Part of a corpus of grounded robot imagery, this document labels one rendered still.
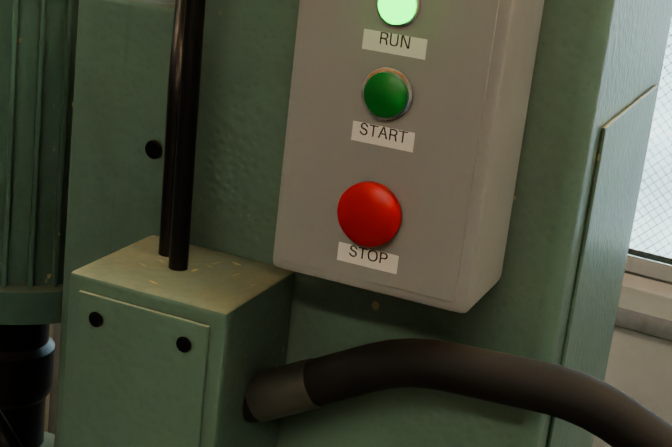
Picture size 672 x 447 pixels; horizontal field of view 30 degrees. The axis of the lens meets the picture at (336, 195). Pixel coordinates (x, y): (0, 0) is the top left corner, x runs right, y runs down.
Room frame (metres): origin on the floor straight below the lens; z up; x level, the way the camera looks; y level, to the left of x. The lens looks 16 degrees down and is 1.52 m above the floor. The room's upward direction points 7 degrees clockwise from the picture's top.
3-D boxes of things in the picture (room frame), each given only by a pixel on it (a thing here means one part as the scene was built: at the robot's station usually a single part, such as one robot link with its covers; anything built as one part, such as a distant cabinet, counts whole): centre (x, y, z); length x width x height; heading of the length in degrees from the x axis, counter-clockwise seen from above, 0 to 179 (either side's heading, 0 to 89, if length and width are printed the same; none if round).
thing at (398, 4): (0.55, -0.02, 1.46); 0.02 x 0.01 x 0.02; 69
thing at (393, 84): (0.55, -0.02, 1.42); 0.02 x 0.01 x 0.02; 69
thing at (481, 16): (0.58, -0.03, 1.40); 0.10 x 0.06 x 0.16; 69
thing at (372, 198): (0.55, -0.02, 1.36); 0.03 x 0.01 x 0.03; 69
